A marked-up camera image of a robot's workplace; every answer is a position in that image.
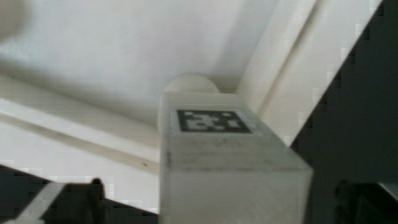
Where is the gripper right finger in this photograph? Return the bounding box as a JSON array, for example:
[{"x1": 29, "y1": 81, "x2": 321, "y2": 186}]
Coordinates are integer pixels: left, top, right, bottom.
[{"x1": 335, "y1": 180, "x2": 398, "y2": 224}]

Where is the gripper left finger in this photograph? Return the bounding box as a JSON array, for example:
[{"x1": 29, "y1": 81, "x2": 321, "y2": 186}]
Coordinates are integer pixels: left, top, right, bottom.
[{"x1": 11, "y1": 178, "x2": 162, "y2": 224}]

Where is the white leg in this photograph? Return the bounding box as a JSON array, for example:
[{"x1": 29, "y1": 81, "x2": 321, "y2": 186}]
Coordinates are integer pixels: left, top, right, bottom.
[{"x1": 159, "y1": 75, "x2": 313, "y2": 224}]

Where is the white square table top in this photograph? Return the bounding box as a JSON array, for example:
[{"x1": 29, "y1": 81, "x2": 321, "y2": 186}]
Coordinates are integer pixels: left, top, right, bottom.
[{"x1": 0, "y1": 0, "x2": 319, "y2": 172}]

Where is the white U-shaped fence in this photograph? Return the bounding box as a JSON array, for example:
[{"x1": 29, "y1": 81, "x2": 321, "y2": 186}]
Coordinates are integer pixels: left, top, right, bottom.
[{"x1": 0, "y1": 0, "x2": 383, "y2": 211}]

